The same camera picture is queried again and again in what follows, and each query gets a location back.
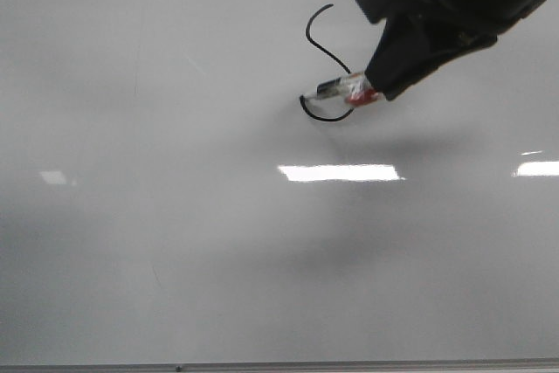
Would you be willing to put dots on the grey aluminium whiteboard frame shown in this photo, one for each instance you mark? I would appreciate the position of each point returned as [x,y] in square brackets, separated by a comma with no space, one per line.
[493,365]

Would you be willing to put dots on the white glossy whiteboard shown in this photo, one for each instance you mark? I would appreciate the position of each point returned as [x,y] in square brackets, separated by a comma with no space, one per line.
[165,199]

